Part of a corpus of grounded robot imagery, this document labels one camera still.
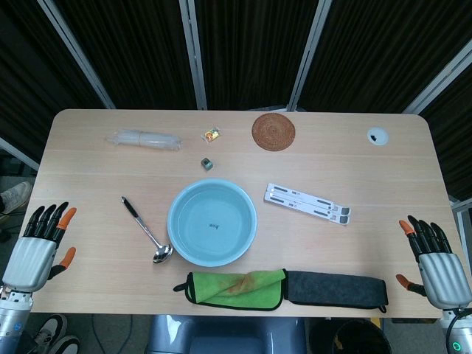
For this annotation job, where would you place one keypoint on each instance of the black and white sneaker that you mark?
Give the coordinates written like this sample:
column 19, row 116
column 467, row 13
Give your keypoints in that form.
column 66, row 346
column 51, row 330

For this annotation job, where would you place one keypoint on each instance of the clear bag of straws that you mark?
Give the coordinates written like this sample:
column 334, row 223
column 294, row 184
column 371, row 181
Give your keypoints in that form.
column 147, row 140

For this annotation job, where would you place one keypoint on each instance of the white folding laptop stand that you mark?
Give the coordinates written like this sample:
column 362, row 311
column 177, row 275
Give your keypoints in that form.
column 306, row 203

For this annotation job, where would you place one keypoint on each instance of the small yellow candy packet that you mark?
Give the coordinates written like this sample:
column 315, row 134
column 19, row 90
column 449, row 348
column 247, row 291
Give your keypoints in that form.
column 211, row 134

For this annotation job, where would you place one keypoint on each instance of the grey partition frame post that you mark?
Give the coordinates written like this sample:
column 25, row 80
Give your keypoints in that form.
column 439, row 81
column 308, row 62
column 195, row 62
column 18, row 155
column 75, row 55

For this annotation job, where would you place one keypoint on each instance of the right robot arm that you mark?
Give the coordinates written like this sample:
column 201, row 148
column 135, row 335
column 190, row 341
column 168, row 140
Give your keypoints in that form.
column 461, row 335

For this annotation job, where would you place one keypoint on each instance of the white shoe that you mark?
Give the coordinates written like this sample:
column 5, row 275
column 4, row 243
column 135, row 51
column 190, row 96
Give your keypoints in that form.
column 16, row 195

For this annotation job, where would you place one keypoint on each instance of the round woven rattan coaster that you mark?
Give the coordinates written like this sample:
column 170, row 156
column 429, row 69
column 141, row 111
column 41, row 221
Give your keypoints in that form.
column 273, row 132

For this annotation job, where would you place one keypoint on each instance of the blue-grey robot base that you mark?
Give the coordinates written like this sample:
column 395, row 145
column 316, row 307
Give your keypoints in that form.
column 225, row 335

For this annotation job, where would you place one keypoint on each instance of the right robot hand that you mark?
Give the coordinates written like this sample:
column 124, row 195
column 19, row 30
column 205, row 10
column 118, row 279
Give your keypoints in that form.
column 442, row 276

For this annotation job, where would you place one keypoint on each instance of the black trash bin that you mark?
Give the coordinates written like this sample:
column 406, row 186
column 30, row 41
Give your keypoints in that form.
column 350, row 339

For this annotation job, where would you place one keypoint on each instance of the green microfibre cloth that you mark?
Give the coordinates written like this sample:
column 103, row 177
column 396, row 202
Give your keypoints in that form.
column 236, row 291

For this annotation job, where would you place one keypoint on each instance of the dark grey microfibre cloth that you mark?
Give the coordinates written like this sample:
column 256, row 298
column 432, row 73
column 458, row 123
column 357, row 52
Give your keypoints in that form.
column 335, row 291

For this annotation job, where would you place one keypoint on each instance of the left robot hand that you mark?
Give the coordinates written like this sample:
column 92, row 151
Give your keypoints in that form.
column 31, row 258

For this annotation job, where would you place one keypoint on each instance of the light blue bowl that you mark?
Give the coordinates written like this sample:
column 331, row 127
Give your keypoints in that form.
column 212, row 225

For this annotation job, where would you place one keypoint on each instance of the small grey-green cube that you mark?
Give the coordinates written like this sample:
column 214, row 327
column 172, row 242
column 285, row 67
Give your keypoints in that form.
column 207, row 164

